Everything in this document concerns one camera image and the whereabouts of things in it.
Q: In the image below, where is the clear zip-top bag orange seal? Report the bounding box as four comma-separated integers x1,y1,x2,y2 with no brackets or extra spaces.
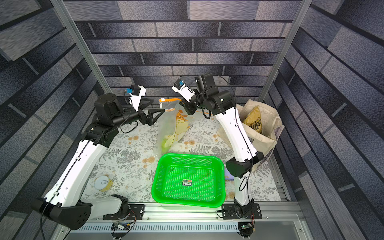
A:
158,98,189,155

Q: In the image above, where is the small sticker in basket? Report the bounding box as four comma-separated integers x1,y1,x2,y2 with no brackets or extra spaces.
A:
182,180,192,186

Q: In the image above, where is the green pear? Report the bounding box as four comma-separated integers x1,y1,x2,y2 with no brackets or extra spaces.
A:
161,142,169,154

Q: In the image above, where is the green plastic basket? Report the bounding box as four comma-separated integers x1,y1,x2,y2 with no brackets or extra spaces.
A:
151,153,226,208

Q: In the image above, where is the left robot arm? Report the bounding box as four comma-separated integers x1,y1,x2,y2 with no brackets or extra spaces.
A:
31,94,165,230

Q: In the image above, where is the right circuit board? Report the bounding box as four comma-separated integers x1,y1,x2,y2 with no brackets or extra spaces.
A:
238,223,254,238

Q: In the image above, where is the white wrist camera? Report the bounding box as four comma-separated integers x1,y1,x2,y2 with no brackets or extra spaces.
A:
126,85,146,112
172,79,196,102

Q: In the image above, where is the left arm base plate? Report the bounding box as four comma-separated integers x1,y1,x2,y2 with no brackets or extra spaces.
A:
103,204,145,221

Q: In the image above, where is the yellow chips bag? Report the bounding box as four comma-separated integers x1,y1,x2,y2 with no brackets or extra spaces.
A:
243,107,263,134

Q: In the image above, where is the beige canvas tote bag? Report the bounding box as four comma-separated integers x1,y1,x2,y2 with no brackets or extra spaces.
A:
217,99,285,172

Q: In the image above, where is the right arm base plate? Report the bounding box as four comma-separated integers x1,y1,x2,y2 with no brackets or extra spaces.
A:
221,203,263,220

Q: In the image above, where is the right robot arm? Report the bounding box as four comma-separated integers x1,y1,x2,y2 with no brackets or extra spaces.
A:
172,74,264,215

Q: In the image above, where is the left circuit board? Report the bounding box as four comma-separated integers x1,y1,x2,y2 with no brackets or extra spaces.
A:
111,223,131,232

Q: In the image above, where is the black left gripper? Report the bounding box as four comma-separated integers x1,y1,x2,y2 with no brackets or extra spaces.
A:
111,96,165,129

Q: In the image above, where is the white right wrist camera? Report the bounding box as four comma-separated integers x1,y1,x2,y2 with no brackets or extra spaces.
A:
172,79,196,102

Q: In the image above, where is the purple tissue pack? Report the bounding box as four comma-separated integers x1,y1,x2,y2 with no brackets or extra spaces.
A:
225,171,235,182

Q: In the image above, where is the circuit board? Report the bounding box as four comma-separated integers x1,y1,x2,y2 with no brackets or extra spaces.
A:
111,223,131,232
238,223,254,238

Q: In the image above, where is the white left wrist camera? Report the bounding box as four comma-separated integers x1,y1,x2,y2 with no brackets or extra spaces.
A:
126,85,146,112

